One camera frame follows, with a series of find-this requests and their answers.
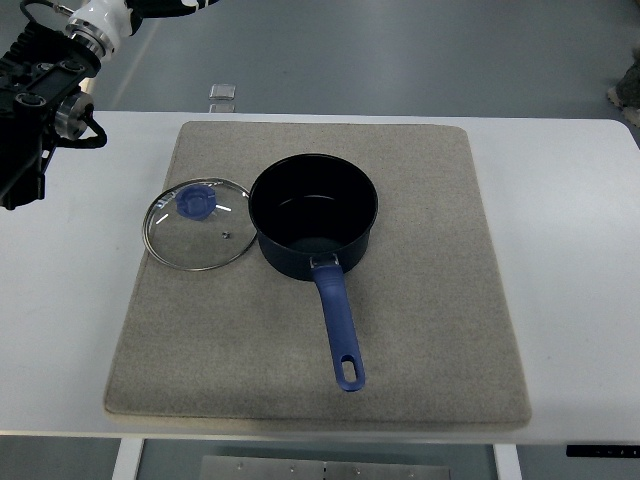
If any clear floor marker upper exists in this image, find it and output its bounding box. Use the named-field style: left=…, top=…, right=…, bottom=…
left=209, top=83, right=236, bottom=101

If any white right table leg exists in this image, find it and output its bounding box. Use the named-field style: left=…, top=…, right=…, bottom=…
left=493, top=444, right=523, bottom=480

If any black table control panel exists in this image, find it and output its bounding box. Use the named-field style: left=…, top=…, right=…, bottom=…
left=566, top=444, right=640, bottom=459

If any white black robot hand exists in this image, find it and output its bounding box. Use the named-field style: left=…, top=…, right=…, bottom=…
left=66, top=0, right=216, bottom=61

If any white table leg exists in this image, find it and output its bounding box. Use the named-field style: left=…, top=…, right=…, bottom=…
left=493, top=444, right=523, bottom=480
left=111, top=438, right=145, bottom=480

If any glass lid blue knob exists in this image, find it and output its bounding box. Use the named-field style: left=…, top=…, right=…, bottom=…
left=142, top=178, right=257, bottom=271

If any white left table leg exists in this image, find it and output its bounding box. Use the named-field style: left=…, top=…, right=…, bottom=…
left=111, top=438, right=145, bottom=480

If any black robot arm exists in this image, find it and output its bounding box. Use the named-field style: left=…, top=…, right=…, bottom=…
left=1, top=21, right=107, bottom=210

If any grey shoe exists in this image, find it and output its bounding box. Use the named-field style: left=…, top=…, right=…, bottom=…
left=607, top=46, right=639, bottom=127

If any dark blue saucepan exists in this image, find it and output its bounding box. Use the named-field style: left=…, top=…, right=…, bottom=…
left=248, top=153, right=378, bottom=392

